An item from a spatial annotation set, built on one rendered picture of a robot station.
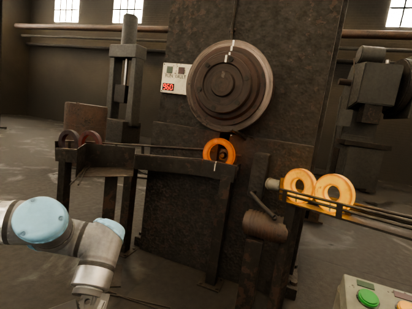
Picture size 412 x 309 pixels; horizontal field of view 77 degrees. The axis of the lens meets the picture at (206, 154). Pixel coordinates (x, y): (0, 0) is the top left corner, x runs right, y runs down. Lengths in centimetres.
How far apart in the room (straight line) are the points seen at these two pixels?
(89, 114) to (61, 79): 753
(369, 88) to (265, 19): 409
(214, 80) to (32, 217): 99
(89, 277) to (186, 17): 147
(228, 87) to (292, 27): 50
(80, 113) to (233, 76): 296
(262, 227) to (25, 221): 94
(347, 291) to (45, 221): 67
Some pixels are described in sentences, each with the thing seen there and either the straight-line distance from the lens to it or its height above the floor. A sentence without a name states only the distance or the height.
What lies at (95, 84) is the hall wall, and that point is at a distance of 1026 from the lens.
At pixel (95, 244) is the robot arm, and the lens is 74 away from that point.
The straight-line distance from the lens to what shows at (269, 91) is 136.
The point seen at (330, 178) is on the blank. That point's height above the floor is 78.
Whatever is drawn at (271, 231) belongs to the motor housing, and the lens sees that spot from 126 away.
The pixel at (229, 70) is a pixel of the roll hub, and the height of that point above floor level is 118.
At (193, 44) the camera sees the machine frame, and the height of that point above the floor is 136.
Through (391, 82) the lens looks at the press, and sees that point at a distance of 566.
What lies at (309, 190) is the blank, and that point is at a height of 70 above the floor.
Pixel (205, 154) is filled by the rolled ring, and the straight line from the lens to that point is 145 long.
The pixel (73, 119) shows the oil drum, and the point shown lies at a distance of 404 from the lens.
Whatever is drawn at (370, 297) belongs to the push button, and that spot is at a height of 61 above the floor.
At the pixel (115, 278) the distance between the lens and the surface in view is 166.
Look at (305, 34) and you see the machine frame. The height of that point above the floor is 143.
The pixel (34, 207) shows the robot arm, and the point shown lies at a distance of 63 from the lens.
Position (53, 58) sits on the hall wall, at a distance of 1184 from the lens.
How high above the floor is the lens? 95
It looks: 8 degrees down
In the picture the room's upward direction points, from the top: 8 degrees clockwise
